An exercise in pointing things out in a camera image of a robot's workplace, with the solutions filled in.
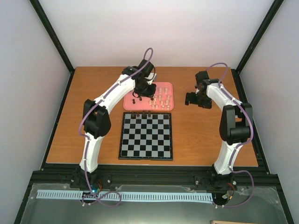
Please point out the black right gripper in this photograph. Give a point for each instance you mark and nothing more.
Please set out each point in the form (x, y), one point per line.
(207, 104)

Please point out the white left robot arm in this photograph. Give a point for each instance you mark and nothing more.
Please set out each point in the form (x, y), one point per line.
(96, 122)

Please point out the light blue cable duct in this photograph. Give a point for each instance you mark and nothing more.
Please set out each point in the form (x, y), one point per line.
(126, 196)

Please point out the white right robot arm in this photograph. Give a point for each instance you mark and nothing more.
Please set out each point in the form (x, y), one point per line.
(236, 123)

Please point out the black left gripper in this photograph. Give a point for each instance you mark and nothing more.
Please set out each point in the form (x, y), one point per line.
(150, 94)

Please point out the black aluminium frame base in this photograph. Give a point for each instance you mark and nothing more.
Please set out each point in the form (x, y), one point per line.
(116, 175)

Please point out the black white chess board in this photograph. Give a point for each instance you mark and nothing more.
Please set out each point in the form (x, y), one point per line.
(144, 138)

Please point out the pink plastic tray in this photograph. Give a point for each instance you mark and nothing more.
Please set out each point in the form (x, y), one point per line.
(163, 89)

